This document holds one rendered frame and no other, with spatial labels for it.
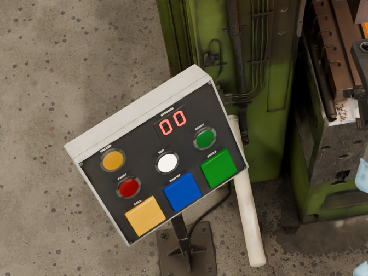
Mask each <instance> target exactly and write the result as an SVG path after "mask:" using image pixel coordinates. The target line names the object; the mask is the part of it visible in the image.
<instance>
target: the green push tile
mask: <svg viewBox="0 0 368 276"><path fill-rule="evenodd" d="M199 166H200V168H201V170H202V173H203V175H204V177H205V179H206V181H207V183H208V185H209V187H210V188H214V187H215V186H217V185H218V184H219V183H221V182H222V181H224V180H225V179H227V178H229V177H230V176H232V175H233V174H235V173H236V172H237V169H236V167H235V165H234V162H233V160H232V157H231V155H230V153H229V151H228V149H227V148H225V149H223V150H222V151H221V152H219V153H218V154H216V155H214V156H213V157H211V158H210V159H208V160H207V161H205V162H203V163H202V164H201V165H199Z"/></svg>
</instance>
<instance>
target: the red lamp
mask: <svg viewBox="0 0 368 276"><path fill-rule="evenodd" d="M138 188H139V184H138V182H137V181H136V180H134V179H129V180H126V181H124V182H123V183H122V184H121V186H120V189H119V191H120V194H121V195H122V196H124V197H129V196H132V195H134V194H135V193H136V192H137V190H138Z"/></svg>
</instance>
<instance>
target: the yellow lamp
mask: <svg viewBox="0 0 368 276"><path fill-rule="evenodd" d="M122 162H123V156H122V154H121V153H119V152H116V151H114V152H110V153H109V154H107V155H106V156H105V158H104V159H103V165H104V167H105V168H106V169H108V170H114V169H116V168H118V167H120V165H121V164H122Z"/></svg>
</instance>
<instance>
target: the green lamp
mask: <svg viewBox="0 0 368 276"><path fill-rule="evenodd" d="M213 140H214V133H213V132H212V131H211V130H204V131H202V132H201V133H200V134H199V135H198V136H197V140H196V142H197V145H198V146H199V147H201V148H205V147H208V146H209V145H210V144H211V143H212V142H213Z"/></svg>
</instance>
